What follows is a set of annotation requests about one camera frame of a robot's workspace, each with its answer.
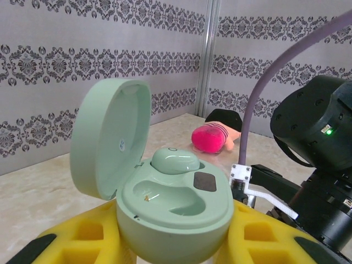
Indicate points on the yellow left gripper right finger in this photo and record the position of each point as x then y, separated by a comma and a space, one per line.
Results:
275, 242

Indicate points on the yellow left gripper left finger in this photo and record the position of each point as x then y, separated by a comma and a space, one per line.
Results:
82, 233

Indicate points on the green earbud charging case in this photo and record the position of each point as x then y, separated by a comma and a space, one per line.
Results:
170, 220

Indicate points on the pink plush toy black hat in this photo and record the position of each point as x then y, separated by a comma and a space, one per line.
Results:
209, 137

